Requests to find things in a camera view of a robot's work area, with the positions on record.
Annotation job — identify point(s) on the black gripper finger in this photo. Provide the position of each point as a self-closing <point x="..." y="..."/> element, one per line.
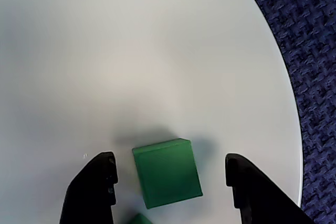
<point x="89" y="195"/>
<point x="262" y="203"/>

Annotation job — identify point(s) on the white round plate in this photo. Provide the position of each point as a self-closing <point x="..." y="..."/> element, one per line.
<point x="157" y="51"/>

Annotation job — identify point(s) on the green cube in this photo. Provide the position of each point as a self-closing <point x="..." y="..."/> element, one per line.
<point x="139" y="220"/>
<point x="168" y="174"/>

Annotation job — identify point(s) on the blue woven cloth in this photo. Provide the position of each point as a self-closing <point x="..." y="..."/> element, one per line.
<point x="315" y="77"/>

